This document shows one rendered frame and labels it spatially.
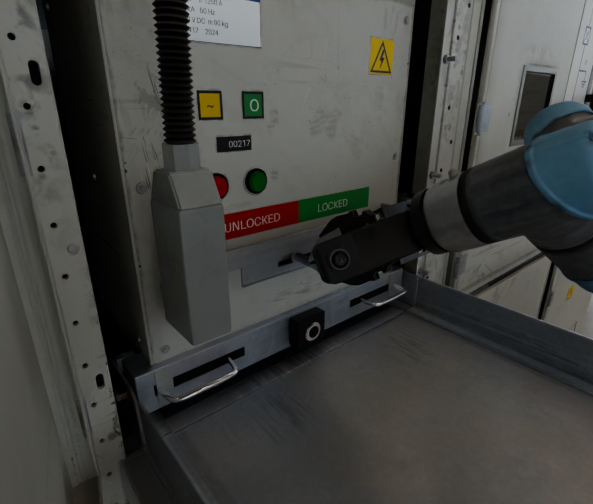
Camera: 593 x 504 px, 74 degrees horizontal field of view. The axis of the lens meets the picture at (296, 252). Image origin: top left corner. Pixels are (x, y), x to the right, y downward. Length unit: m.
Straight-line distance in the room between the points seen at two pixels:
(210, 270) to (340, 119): 0.34
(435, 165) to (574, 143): 0.45
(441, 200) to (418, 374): 0.34
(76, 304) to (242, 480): 0.26
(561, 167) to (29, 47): 0.42
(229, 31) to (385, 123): 0.32
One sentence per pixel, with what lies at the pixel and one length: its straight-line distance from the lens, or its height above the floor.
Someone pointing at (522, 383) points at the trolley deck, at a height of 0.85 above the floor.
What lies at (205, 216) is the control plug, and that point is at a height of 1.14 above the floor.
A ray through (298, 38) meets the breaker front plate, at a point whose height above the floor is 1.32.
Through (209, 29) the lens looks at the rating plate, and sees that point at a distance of 0.51.
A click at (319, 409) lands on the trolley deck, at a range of 0.58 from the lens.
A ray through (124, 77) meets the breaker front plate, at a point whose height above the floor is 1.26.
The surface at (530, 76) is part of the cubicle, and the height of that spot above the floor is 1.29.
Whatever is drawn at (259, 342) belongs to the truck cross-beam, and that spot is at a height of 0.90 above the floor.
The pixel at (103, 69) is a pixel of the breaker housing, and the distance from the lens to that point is 0.47.
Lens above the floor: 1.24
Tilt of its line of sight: 21 degrees down
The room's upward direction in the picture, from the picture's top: straight up
